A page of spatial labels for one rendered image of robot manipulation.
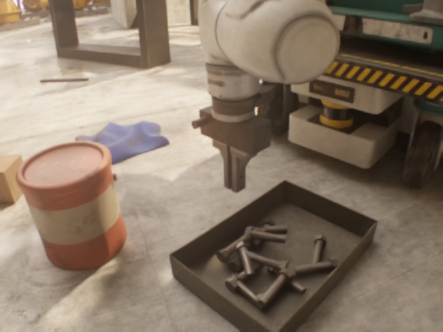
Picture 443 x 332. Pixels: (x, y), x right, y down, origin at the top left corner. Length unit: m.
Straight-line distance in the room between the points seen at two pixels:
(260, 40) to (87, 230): 0.47
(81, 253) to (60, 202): 0.12
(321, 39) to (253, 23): 0.07
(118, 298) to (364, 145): 0.66
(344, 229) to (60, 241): 0.58
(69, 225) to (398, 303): 0.60
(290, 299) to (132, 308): 0.28
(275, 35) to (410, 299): 0.52
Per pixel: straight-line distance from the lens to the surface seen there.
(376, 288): 0.69
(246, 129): 0.57
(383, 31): 0.93
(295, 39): 0.34
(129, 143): 1.11
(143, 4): 2.09
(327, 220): 0.80
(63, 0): 3.02
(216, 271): 0.68
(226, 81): 0.55
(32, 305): 0.72
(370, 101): 0.86
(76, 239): 0.68
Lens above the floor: 0.50
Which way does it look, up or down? 28 degrees down
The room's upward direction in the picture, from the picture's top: 2 degrees counter-clockwise
